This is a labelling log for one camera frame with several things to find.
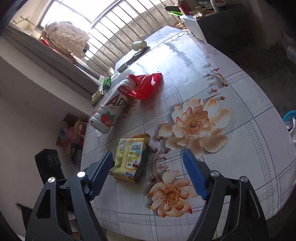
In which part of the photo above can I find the floral plastic tablecloth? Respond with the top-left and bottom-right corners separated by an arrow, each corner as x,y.
81,27 -> 295,240

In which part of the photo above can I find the yellow snack wrapper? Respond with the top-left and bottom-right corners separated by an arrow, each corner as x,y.
112,133 -> 151,183

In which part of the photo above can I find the green snack packet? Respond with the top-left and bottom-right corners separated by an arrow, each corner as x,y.
102,76 -> 111,91

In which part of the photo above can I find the white AD milk bottle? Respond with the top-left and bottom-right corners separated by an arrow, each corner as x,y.
89,74 -> 138,134

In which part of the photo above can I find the red plastic bag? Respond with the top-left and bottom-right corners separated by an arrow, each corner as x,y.
127,73 -> 163,100

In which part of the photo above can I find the red gift bag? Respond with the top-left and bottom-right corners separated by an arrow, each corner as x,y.
56,113 -> 88,157

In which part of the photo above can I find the dark grey cabinet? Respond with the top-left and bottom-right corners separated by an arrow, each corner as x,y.
191,4 -> 252,52

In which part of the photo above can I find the yellow-green snack packet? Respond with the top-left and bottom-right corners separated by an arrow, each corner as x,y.
91,89 -> 104,106

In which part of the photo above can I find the quilted beige jacket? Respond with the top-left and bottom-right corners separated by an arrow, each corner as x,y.
44,21 -> 90,58

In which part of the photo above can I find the white paper cup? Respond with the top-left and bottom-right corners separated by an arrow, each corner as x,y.
132,41 -> 147,51

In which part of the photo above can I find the blue plastic trash basket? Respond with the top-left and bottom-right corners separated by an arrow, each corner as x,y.
283,110 -> 296,123

